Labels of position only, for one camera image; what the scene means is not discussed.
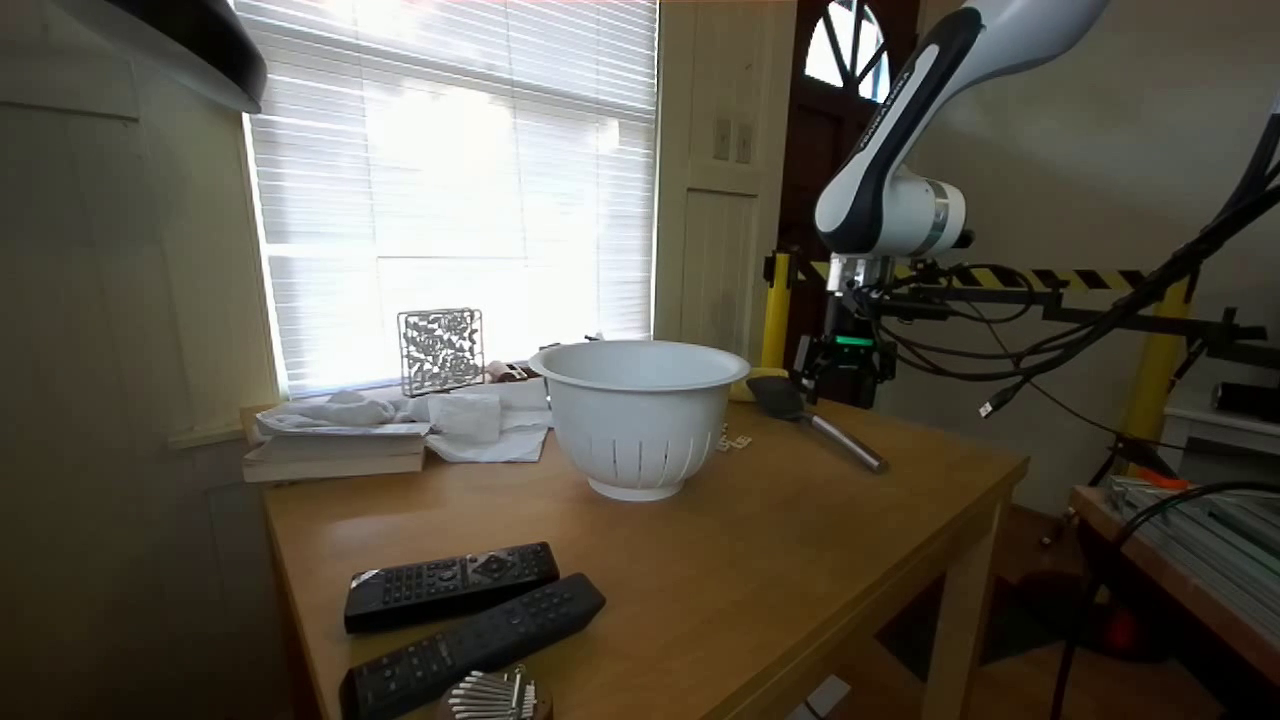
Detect long black remote control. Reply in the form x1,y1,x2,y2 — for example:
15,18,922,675
337,574,612,720

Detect black floor cable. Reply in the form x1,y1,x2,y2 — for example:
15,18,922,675
1046,476,1280,720

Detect black spatula with steel handle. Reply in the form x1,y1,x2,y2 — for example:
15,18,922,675
743,373,887,476

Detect white lattice decorative box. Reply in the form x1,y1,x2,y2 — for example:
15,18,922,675
392,305,486,401

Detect black cable bundle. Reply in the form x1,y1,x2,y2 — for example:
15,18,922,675
873,111,1280,423

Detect white window blinds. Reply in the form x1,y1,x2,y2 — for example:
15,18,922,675
236,0,662,401

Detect thin yellow post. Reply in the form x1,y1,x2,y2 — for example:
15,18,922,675
755,250,796,377

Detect white colander bowl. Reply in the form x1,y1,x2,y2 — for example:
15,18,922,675
532,338,755,510

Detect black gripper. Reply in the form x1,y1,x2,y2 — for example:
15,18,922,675
796,283,899,413

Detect black metal boom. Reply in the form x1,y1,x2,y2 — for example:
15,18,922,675
884,283,1280,373

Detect short black remote control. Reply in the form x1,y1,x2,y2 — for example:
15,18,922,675
340,538,563,637

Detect white crumpled cloth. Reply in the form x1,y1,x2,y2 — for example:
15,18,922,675
420,377,559,468

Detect thick yellow post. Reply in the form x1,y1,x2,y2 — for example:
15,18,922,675
1114,257,1201,443

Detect folded printed newspaper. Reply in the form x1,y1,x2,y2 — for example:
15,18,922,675
251,387,436,443

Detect yellow black striped bar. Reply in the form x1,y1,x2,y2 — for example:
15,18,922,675
765,253,1196,299

